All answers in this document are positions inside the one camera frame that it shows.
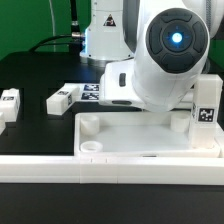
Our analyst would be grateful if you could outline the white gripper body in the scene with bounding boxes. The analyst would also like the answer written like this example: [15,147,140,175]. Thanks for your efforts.
[99,61,142,108]

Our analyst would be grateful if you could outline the white desk top tray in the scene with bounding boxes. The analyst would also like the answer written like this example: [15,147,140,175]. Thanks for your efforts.
[74,111,221,158]

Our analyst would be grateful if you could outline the white L-shaped fence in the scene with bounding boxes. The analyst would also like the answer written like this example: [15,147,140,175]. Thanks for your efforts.
[0,126,224,185]

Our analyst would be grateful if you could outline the white marker base plate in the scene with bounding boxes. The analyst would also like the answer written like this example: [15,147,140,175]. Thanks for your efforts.
[64,83,99,102]

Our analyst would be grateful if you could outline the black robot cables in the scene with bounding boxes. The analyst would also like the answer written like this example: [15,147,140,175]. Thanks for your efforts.
[28,0,86,53]

